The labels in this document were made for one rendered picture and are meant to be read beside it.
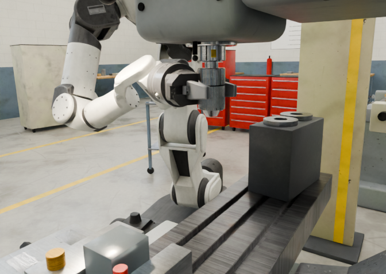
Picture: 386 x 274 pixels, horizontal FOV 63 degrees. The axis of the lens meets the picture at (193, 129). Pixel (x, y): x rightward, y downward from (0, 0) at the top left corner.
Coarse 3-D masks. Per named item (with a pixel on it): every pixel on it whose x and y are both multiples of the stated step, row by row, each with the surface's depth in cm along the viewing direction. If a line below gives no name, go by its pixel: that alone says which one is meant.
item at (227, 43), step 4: (188, 44) 51; (200, 44) 49; (204, 44) 49; (208, 44) 49; (212, 44) 49; (216, 44) 49; (220, 44) 49; (224, 44) 49; (228, 44) 50; (232, 44) 50; (236, 44) 51
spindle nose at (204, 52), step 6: (198, 48) 52; (204, 48) 51; (210, 48) 51; (216, 48) 51; (222, 48) 51; (198, 54) 52; (204, 54) 51; (210, 54) 51; (216, 54) 51; (222, 54) 52; (198, 60) 53; (204, 60) 51; (210, 60) 51; (216, 60) 51; (222, 60) 52
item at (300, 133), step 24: (264, 120) 83; (288, 120) 82; (312, 120) 88; (264, 144) 82; (288, 144) 77; (312, 144) 88; (264, 168) 83; (288, 168) 78; (312, 168) 90; (264, 192) 84; (288, 192) 80
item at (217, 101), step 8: (200, 80) 53; (208, 80) 52; (216, 80) 52; (224, 80) 53; (216, 88) 52; (224, 88) 53; (216, 96) 52; (224, 96) 54; (200, 104) 54; (208, 104) 53; (216, 104) 53; (224, 104) 54
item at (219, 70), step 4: (200, 68) 52; (204, 68) 52; (208, 68) 52; (212, 68) 52; (216, 68) 52; (220, 68) 52; (224, 68) 53; (200, 72) 52; (204, 72) 52; (208, 72) 52; (212, 72) 52; (216, 72) 52; (220, 72) 52; (224, 72) 53
